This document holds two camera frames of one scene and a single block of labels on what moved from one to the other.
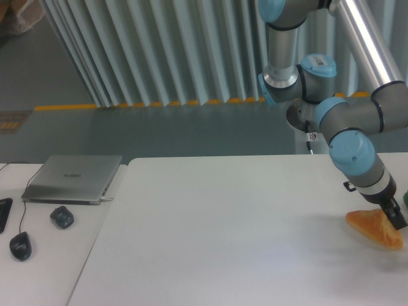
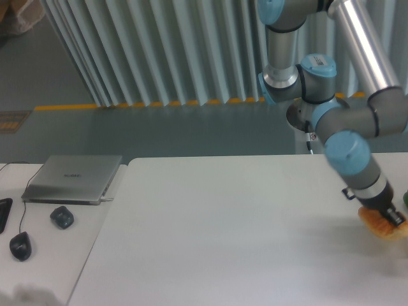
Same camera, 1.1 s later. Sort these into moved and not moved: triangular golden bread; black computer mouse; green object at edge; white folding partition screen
Moved: triangular golden bread
Not moved: black computer mouse; white folding partition screen; green object at edge
